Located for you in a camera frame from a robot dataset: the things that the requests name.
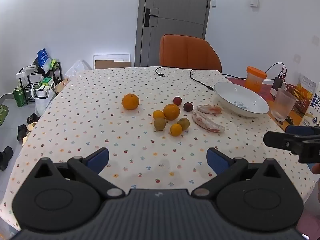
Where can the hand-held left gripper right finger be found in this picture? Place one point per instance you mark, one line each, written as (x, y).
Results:
(216, 160)

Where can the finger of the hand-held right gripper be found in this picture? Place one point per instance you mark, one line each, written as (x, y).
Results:
(277, 140)
(300, 130)

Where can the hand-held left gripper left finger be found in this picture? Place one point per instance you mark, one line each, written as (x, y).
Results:
(100, 158)

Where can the green kiwi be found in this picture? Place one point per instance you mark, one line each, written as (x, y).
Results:
(185, 123)
(160, 124)

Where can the small orange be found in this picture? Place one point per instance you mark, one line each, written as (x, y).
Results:
(158, 114)
(176, 129)

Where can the white ceramic plate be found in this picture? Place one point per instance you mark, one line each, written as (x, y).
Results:
(241, 102)

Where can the dark purple plum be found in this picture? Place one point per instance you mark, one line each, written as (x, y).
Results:
(188, 106)

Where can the large orange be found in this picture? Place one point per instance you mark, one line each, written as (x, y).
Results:
(130, 101)
(171, 111)

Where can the person's right hand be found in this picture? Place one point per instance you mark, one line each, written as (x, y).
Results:
(317, 168)

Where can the white milk carton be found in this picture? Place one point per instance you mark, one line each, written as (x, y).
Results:
(314, 110)

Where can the frosted drinking glass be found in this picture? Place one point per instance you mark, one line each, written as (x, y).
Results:
(283, 105)

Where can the floral print tablecloth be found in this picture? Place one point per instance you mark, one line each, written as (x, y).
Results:
(100, 120)

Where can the yellow printed packet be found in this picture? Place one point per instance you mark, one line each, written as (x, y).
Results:
(306, 87)

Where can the black power adapter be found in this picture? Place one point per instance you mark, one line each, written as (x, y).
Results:
(277, 82)

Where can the orange lidded jar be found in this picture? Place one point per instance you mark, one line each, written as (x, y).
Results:
(255, 78)

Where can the red plum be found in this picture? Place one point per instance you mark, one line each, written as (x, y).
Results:
(177, 100)

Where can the white plastic bag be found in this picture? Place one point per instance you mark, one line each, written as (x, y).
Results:
(43, 103)

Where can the black slipper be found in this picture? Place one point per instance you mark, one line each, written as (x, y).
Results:
(6, 157)
(22, 131)

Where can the clear plastic bag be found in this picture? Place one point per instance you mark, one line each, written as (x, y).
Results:
(77, 68)

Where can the brown cardboard sheet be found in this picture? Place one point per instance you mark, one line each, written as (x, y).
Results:
(112, 64)

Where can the black metal rack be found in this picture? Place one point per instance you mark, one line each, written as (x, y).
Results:
(58, 70)

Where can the green box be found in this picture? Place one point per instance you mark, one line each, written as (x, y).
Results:
(20, 96)

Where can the cardboard box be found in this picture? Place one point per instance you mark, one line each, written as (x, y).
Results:
(112, 56)

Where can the green snack packet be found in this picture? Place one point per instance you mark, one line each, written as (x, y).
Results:
(53, 63)

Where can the orange chair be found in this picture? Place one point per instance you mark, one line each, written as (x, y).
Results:
(190, 52)

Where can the blue printed bag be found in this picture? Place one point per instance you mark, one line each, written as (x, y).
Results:
(43, 58)

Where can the grey door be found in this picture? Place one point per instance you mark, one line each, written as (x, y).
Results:
(175, 17)

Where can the white wall socket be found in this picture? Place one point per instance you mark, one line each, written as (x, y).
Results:
(297, 58)

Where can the white light switch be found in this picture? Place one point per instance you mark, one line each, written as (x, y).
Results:
(255, 2)

